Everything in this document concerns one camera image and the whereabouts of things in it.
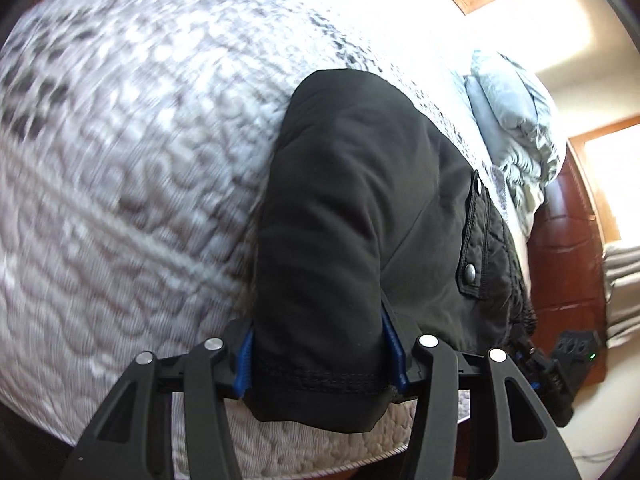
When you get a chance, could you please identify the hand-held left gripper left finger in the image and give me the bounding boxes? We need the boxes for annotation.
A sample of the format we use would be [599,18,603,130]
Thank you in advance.
[60,317,256,480]

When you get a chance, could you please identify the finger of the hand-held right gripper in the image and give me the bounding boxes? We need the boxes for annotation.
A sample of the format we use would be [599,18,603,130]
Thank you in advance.
[509,334,553,393]

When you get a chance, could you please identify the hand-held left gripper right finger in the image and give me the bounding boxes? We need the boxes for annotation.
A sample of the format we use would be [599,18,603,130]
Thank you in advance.
[380,300,583,480]

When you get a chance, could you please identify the black quilted pants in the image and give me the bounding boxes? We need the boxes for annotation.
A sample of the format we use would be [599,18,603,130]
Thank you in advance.
[247,69,538,435]

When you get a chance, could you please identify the beige curtain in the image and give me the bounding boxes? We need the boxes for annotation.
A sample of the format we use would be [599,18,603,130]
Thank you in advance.
[601,242,640,350]

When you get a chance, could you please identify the dark wooden headboard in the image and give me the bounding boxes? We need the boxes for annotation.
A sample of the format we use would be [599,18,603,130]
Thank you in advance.
[527,145,608,386]

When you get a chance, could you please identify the quilted lavender mattress cover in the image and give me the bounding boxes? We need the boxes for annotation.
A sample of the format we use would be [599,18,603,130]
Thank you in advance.
[0,0,511,480]

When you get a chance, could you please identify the folded light blue duvet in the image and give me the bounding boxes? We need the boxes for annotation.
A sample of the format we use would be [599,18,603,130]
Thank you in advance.
[462,50,568,238]

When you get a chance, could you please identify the white bed sheet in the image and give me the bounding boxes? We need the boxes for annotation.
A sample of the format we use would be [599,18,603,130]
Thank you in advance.
[295,0,501,141]

